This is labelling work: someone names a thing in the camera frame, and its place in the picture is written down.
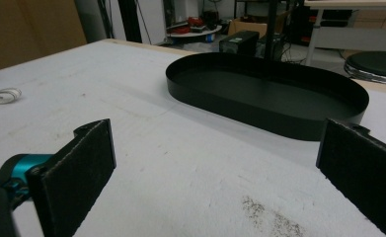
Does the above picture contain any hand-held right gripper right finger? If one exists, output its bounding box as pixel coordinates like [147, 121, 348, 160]
[316, 118, 386, 237]

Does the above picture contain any white foam mat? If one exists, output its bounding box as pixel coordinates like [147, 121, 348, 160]
[0, 39, 386, 237]

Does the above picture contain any brown board panel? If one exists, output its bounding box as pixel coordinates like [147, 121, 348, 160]
[0, 0, 88, 74]

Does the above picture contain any black round stool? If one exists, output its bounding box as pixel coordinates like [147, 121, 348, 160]
[343, 50, 386, 87]

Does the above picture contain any round white table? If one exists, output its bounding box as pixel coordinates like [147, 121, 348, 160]
[166, 24, 223, 40]

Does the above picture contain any white looped cord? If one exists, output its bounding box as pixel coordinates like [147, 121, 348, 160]
[0, 87, 23, 106]

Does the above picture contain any black oval tray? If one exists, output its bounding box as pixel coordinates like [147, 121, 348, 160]
[165, 51, 370, 142]

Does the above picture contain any black computer tower green label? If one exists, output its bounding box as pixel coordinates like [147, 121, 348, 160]
[218, 30, 261, 57]

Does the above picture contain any black metal stand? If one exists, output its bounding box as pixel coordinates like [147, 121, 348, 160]
[264, 0, 280, 61]

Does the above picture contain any small cardboard box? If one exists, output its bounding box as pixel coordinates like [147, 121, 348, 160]
[228, 18, 269, 39]

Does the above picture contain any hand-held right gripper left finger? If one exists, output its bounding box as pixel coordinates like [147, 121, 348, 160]
[11, 118, 117, 237]

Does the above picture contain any black frame post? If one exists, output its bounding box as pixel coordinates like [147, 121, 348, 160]
[116, 0, 143, 43]

